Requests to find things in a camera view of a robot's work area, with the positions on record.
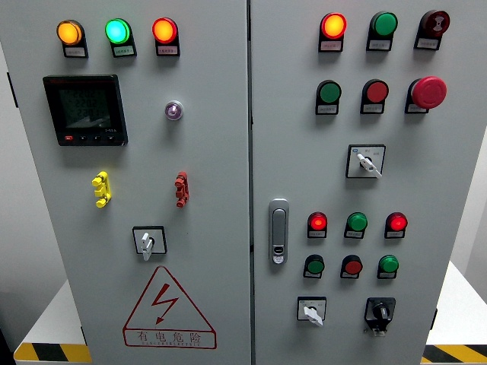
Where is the small green push button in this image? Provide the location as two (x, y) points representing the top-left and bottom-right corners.
(304, 254), (326, 275)

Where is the black yellow striped tape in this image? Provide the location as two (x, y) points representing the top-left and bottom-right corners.
(420, 344), (487, 364)
(14, 343), (92, 364)

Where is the small white-handled turn switch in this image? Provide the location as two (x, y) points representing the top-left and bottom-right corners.
(297, 296), (328, 327)

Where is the large green push button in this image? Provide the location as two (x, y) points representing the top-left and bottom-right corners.
(317, 79), (342, 104)

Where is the small red handle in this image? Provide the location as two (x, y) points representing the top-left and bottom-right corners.
(174, 171), (190, 208)

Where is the red warning triangle sticker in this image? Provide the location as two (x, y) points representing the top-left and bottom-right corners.
(122, 265), (218, 350)

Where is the pale grey cabinet door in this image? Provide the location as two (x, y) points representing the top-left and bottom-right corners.
(250, 0), (487, 365)
(0, 0), (253, 365)

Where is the dark red buzzer lamp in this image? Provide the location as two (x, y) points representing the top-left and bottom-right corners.
(421, 9), (451, 38)

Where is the white round lamp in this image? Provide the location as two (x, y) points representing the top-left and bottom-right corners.
(164, 100), (185, 122)

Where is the large white-handled turn switch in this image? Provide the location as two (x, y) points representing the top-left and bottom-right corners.
(345, 144), (387, 179)

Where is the medium white-handled turn switch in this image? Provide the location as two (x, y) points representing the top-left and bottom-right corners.
(132, 225), (168, 262)

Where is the large red push button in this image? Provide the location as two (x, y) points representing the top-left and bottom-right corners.
(363, 78), (390, 104)

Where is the small red push button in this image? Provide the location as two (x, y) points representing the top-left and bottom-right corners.
(342, 254), (364, 276)

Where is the black display meter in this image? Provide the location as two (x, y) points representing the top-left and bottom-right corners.
(42, 74), (129, 147)

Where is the dark green round lamp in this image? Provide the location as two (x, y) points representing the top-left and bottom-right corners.
(370, 11), (399, 38)

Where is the black-handled turn switch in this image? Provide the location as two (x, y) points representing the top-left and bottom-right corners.
(363, 297), (396, 338)

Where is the large red round lamp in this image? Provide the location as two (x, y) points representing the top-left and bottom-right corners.
(320, 12), (348, 40)
(151, 17), (179, 45)

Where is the large red stop button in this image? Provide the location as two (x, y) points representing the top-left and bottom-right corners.
(409, 75), (448, 110)

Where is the silver door lock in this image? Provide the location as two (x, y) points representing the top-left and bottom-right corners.
(268, 197), (290, 265)

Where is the small green round lamp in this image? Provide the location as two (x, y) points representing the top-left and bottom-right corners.
(346, 211), (369, 232)
(378, 254), (400, 275)

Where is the small red round lamp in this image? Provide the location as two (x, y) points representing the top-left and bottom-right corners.
(307, 211), (328, 232)
(385, 211), (409, 232)

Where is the small yellow handle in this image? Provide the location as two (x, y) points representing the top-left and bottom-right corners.
(91, 170), (113, 209)

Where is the bright green round lamp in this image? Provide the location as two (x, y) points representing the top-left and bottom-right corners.
(104, 17), (132, 45)

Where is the large yellow round lamp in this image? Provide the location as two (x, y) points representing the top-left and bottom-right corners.
(56, 19), (84, 46)

